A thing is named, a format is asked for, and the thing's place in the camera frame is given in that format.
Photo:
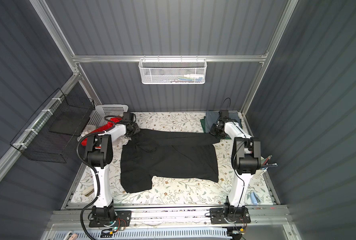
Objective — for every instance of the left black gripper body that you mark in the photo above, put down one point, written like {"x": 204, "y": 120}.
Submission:
{"x": 134, "y": 129}

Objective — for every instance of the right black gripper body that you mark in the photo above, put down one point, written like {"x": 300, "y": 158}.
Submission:
{"x": 215, "y": 131}

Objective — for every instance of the black t-shirt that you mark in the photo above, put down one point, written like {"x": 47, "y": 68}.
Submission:
{"x": 178, "y": 155}

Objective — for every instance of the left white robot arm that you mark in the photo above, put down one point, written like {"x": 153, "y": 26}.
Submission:
{"x": 98, "y": 152}

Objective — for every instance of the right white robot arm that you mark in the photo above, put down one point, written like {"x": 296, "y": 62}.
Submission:
{"x": 245, "y": 157}

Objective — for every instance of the folded grey-blue t-shirt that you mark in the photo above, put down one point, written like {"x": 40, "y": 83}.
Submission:
{"x": 212, "y": 117}

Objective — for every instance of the red t-shirt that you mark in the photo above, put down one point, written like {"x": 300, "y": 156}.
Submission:
{"x": 110, "y": 128}

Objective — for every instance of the white plastic laundry basket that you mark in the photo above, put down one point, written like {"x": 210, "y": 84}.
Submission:
{"x": 97, "y": 116}

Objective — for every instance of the white cloth in basket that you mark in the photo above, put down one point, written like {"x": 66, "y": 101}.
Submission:
{"x": 86, "y": 130}

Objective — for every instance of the white pen cup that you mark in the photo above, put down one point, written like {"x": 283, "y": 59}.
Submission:
{"x": 266, "y": 164}

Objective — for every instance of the floral table mat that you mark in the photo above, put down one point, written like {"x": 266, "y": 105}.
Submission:
{"x": 167, "y": 191}

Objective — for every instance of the light blue small object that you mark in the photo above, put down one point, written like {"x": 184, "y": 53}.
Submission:
{"x": 255, "y": 198}

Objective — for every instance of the beige small block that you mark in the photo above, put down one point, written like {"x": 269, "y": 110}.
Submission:
{"x": 88, "y": 191}

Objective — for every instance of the white wire wall basket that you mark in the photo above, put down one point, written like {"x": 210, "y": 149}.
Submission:
{"x": 173, "y": 71}

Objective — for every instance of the black wire wall basket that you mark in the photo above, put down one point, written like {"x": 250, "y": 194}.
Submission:
{"x": 53, "y": 136}

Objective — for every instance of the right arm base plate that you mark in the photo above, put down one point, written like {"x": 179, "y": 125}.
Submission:
{"x": 237, "y": 216}

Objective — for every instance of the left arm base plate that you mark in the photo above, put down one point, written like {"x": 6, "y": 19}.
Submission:
{"x": 110, "y": 220}

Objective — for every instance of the white slotted cable duct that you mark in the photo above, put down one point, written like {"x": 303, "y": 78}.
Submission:
{"x": 163, "y": 234}

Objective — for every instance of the aluminium front rail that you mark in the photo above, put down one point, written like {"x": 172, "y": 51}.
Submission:
{"x": 176, "y": 216}

